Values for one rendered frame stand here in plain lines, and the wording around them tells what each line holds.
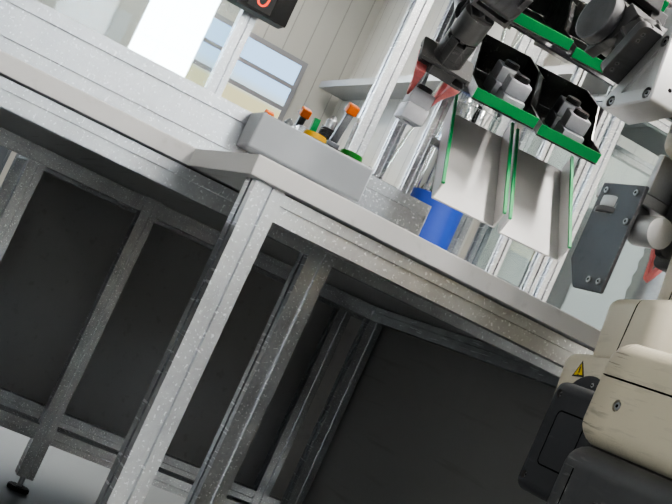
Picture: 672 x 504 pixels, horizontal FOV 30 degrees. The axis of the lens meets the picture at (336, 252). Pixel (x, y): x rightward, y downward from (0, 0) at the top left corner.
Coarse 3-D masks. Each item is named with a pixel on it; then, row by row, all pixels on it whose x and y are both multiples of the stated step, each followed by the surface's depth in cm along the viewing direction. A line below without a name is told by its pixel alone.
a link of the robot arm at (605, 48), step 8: (632, 8) 170; (624, 16) 171; (632, 16) 169; (640, 16) 169; (648, 16) 172; (624, 24) 170; (616, 32) 171; (608, 40) 172; (616, 40) 171; (592, 48) 174; (600, 48) 174; (608, 48) 173; (592, 56) 175
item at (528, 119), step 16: (480, 48) 240; (496, 48) 253; (512, 48) 253; (480, 64) 254; (528, 64) 252; (480, 80) 246; (480, 96) 229; (528, 96) 242; (512, 112) 230; (528, 112) 237
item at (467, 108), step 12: (468, 96) 320; (456, 108) 321; (468, 108) 319; (480, 108) 318; (480, 120) 318; (492, 120) 320; (432, 156) 320; (432, 168) 319; (420, 180) 320; (432, 180) 318
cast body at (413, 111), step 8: (416, 88) 223; (424, 88) 224; (408, 96) 224; (416, 96) 223; (424, 96) 224; (432, 96) 224; (400, 104) 227; (408, 104) 222; (416, 104) 224; (424, 104) 224; (400, 112) 223; (408, 112) 222; (416, 112) 222; (424, 112) 223; (400, 120) 229; (408, 120) 223; (416, 120) 223; (424, 120) 223
